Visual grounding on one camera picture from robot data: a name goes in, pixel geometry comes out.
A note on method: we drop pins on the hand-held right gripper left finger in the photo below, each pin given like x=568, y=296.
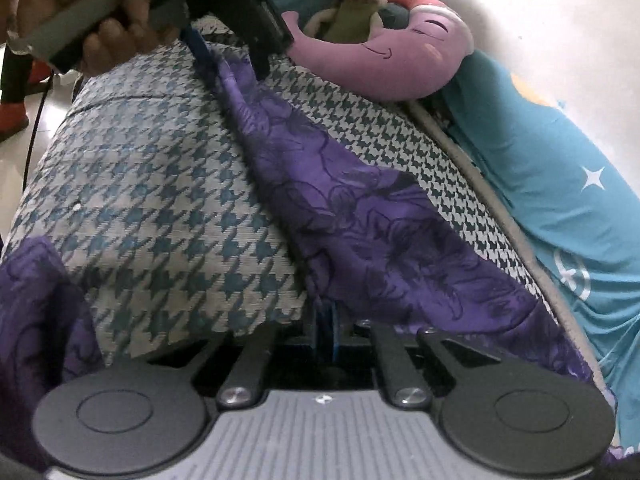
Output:
x=250, y=365

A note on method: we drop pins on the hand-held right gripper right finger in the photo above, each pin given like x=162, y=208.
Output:
x=400, y=365

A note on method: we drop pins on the purple moon plush pillow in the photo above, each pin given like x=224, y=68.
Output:
x=400, y=60

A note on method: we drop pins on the red object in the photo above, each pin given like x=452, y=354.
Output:
x=12, y=120

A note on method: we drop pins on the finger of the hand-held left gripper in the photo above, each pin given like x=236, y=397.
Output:
x=197, y=47
x=262, y=60

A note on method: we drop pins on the houndstooth bed mat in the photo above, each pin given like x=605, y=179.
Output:
x=150, y=185

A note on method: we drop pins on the purple floral garment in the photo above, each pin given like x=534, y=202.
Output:
x=375, y=220

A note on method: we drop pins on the teal printed blanket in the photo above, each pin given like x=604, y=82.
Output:
x=550, y=185

